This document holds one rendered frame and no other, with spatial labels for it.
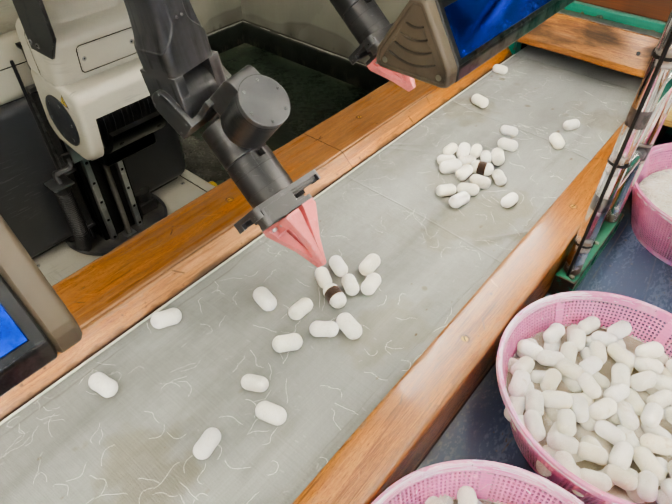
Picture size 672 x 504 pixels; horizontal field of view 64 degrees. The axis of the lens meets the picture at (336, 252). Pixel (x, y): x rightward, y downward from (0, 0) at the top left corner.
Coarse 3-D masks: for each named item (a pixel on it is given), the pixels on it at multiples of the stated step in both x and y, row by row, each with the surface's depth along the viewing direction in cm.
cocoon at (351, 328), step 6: (342, 318) 64; (348, 318) 64; (342, 324) 64; (348, 324) 64; (354, 324) 64; (342, 330) 64; (348, 330) 63; (354, 330) 63; (360, 330) 64; (348, 336) 64; (354, 336) 63
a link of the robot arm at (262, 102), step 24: (240, 72) 54; (168, 96) 58; (216, 96) 56; (240, 96) 53; (264, 96) 54; (288, 96) 56; (168, 120) 61; (192, 120) 59; (240, 120) 54; (264, 120) 54; (240, 144) 58
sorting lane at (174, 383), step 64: (512, 64) 119; (448, 128) 99; (384, 192) 86; (256, 256) 75; (384, 256) 75; (448, 256) 75; (192, 320) 67; (256, 320) 67; (320, 320) 67; (384, 320) 67; (448, 320) 67; (64, 384) 60; (128, 384) 60; (192, 384) 60; (320, 384) 60; (384, 384) 60; (0, 448) 55; (64, 448) 55; (128, 448) 55; (192, 448) 55; (256, 448) 55; (320, 448) 55
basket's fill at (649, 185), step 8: (648, 176) 90; (656, 176) 91; (664, 176) 90; (640, 184) 88; (648, 184) 89; (656, 184) 89; (664, 184) 89; (648, 192) 87; (656, 192) 87; (664, 192) 87; (656, 200) 85; (664, 200) 86; (664, 208) 84
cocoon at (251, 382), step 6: (246, 378) 59; (252, 378) 59; (258, 378) 59; (264, 378) 59; (246, 384) 59; (252, 384) 59; (258, 384) 58; (264, 384) 59; (252, 390) 59; (258, 390) 59; (264, 390) 59
